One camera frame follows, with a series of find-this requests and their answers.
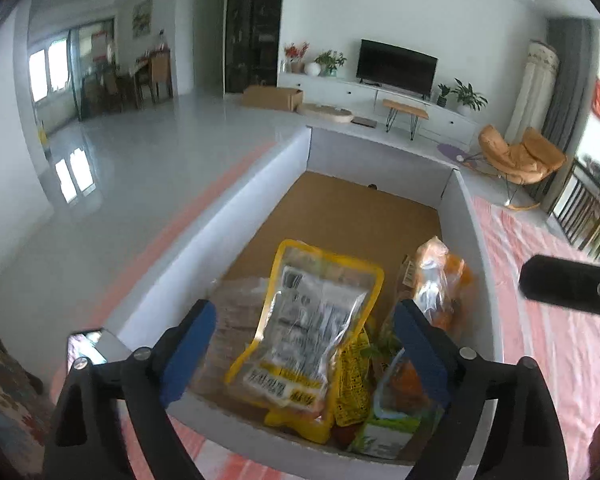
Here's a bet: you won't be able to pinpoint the rice cracker pack green label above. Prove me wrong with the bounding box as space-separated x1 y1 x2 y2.
348 349 443 460

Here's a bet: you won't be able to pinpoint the brown biscuit clear pack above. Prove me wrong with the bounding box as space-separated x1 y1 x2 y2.
189 278 268 396

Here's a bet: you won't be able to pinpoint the orange snack pack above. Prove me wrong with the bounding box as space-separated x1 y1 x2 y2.
379 235 477 411

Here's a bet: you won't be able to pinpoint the yellow dark-red snack bag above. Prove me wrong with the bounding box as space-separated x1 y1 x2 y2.
332 330 373 450

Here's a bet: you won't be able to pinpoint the yellow red snack bag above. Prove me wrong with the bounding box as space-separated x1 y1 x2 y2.
264 396 335 444

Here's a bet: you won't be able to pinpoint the clear yellow-edged snack bag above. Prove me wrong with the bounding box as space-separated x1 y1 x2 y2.
223 237 386 411

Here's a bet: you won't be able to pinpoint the wooden dining chair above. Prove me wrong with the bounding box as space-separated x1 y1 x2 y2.
550 158 600 252

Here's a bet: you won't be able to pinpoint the orange lounge chair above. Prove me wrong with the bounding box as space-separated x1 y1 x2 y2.
478 125 567 211

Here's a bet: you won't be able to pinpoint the white tv cabinet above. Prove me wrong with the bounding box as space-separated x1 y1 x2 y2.
277 73 481 150

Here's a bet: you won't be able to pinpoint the green potted plant right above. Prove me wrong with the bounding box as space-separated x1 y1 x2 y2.
451 79 489 117

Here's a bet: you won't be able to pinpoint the small dark potted plant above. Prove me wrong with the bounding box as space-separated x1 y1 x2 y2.
437 84 451 107

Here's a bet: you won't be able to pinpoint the small wooden bench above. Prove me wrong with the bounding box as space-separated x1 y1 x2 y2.
381 99 429 141

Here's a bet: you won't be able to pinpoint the black television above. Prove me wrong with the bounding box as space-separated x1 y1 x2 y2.
356 39 438 98

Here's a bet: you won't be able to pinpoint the brown cardboard box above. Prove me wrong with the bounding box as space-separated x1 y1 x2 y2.
242 84 303 112

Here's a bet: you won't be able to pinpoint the round cat scratcher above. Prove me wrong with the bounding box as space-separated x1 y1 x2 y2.
296 103 354 124

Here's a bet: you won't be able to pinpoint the red flower vase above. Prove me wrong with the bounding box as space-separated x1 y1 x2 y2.
284 42 310 74

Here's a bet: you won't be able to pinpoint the green plant white vase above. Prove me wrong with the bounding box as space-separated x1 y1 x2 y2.
314 50 347 77

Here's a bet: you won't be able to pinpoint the dark tall cabinet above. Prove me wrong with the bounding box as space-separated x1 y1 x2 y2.
224 0 283 93

